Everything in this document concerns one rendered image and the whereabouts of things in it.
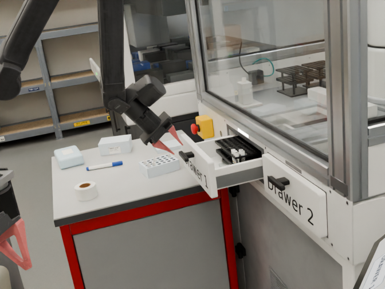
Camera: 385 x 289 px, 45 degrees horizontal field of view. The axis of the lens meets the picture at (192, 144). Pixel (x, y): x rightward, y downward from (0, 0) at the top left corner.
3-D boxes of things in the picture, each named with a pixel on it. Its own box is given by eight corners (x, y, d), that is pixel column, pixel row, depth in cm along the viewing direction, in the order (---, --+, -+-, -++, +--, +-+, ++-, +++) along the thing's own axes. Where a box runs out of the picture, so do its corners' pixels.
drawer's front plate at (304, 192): (320, 239, 103) (318, 194, 100) (264, 190, 130) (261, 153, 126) (327, 237, 104) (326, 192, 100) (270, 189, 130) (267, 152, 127)
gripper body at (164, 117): (173, 120, 128) (154, 102, 125) (148, 147, 128) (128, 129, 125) (168, 114, 134) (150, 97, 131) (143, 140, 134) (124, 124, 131)
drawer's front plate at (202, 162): (212, 199, 129) (207, 162, 125) (184, 165, 156) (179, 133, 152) (218, 198, 129) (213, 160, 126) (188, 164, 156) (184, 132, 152)
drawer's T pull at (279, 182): (281, 192, 110) (281, 186, 109) (267, 180, 117) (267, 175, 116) (295, 188, 111) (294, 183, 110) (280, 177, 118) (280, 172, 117)
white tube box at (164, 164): (148, 179, 164) (146, 168, 162) (140, 171, 171) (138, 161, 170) (180, 169, 168) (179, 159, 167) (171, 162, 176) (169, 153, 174)
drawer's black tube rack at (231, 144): (236, 178, 136) (235, 157, 134) (216, 159, 152) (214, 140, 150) (305, 161, 141) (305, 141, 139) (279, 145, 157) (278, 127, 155)
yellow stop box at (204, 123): (201, 140, 171) (199, 121, 169) (195, 135, 178) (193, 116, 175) (214, 137, 172) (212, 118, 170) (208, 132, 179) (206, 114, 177)
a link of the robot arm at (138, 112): (118, 100, 129) (114, 109, 124) (135, 85, 127) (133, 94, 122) (136, 117, 132) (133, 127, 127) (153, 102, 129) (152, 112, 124)
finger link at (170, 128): (191, 142, 131) (168, 120, 127) (173, 160, 131) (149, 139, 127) (184, 136, 137) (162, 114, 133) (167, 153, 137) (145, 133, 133)
